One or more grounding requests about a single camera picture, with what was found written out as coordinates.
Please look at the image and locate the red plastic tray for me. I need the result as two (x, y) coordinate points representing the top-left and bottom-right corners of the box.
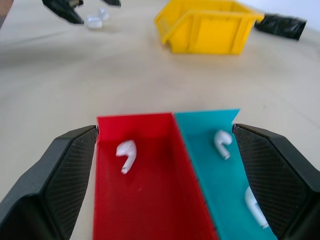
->
(92, 112), (219, 240)

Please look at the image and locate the yellow plastic bin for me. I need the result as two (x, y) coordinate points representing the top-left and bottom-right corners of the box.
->
(154, 0), (266, 55)

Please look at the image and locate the white case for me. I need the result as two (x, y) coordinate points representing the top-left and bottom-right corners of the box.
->
(84, 7), (111, 30)

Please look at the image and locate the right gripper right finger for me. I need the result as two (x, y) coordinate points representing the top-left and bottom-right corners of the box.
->
(231, 122), (320, 240)

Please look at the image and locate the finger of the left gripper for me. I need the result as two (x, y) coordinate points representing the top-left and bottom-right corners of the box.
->
(41, 0), (85, 25)
(99, 0), (122, 8)

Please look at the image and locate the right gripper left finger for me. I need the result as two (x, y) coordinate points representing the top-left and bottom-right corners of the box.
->
(0, 124), (100, 240)

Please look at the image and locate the black plastic bag roll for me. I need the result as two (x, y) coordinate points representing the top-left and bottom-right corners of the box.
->
(254, 13), (308, 41)

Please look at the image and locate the white earbud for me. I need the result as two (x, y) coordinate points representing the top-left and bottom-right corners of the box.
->
(115, 139), (138, 175)
(213, 129), (233, 160)
(244, 186), (270, 230)

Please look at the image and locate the teal plastic tray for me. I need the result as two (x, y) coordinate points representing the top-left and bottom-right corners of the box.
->
(174, 108), (276, 239)

